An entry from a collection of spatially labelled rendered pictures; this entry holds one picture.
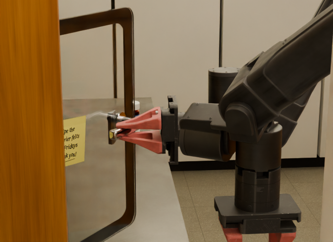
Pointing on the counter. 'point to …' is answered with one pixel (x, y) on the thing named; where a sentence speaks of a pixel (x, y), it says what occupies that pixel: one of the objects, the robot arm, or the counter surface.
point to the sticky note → (74, 140)
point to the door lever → (117, 133)
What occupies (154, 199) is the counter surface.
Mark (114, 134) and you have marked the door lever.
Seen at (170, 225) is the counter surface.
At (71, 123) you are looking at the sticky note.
